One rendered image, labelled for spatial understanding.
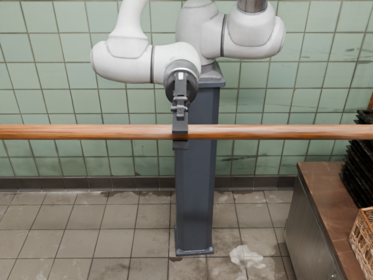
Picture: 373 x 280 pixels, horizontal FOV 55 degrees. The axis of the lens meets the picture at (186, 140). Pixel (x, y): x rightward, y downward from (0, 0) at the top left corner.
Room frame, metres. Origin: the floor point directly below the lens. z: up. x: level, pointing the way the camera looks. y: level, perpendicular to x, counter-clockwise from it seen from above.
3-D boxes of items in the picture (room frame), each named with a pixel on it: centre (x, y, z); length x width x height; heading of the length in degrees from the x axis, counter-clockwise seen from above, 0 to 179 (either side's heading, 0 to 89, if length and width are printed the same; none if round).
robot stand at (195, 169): (1.34, -0.04, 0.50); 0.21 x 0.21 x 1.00; 5
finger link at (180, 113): (0.62, 0.01, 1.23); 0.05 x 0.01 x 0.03; 0
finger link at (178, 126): (0.59, 0.01, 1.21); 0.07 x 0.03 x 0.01; 0
